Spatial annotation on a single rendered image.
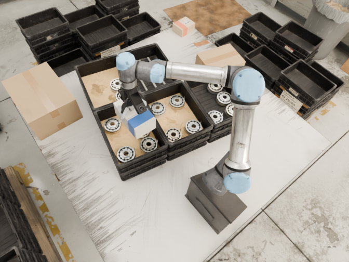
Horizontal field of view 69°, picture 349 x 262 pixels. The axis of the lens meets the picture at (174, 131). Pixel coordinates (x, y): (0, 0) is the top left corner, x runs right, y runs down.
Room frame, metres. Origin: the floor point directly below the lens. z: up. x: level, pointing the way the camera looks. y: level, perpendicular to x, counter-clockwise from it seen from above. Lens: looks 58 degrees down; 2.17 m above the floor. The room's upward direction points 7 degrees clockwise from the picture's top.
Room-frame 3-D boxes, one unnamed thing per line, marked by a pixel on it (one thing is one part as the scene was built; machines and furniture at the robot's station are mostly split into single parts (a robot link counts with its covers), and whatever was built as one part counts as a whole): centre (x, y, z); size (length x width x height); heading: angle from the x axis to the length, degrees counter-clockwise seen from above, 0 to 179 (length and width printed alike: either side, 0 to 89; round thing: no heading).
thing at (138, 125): (0.73, 0.21, 1.09); 0.20 x 0.12 x 0.09; 44
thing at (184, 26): (1.97, 0.03, 0.74); 0.16 x 0.12 x 0.07; 139
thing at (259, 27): (2.53, -0.84, 0.31); 0.40 x 0.30 x 0.34; 44
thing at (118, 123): (0.80, 0.38, 0.86); 0.10 x 0.10 x 0.01
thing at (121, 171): (0.75, 0.25, 0.87); 0.40 x 0.30 x 0.11; 33
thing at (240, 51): (2.25, -0.55, 0.26); 0.40 x 0.30 x 0.23; 44
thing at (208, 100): (1.08, -0.25, 0.87); 0.40 x 0.30 x 0.11; 33
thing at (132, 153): (0.62, 0.26, 0.86); 0.10 x 0.10 x 0.01
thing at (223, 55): (1.50, -0.28, 0.78); 0.30 x 0.22 x 0.16; 123
